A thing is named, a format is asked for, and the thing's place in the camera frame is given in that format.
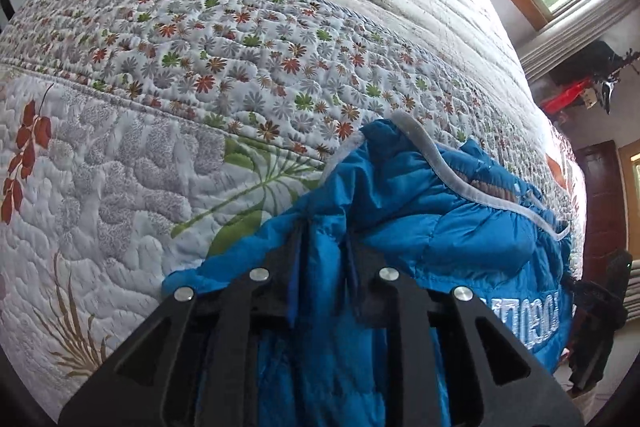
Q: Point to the dark brown wooden door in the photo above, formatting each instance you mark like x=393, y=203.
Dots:
x=606, y=228

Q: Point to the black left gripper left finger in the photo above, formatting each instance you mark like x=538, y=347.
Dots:
x=193, y=361

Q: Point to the floral quilted bedspread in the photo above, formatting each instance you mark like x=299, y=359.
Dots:
x=142, y=137

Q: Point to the white pleated curtain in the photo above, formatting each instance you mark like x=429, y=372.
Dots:
x=570, y=32
x=632, y=296

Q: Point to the blue puffer jacket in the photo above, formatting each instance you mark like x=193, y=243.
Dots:
x=447, y=217

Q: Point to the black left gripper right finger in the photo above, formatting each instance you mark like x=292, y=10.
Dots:
x=444, y=357

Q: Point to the red and black hanging clothes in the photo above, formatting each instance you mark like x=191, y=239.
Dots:
x=588, y=78

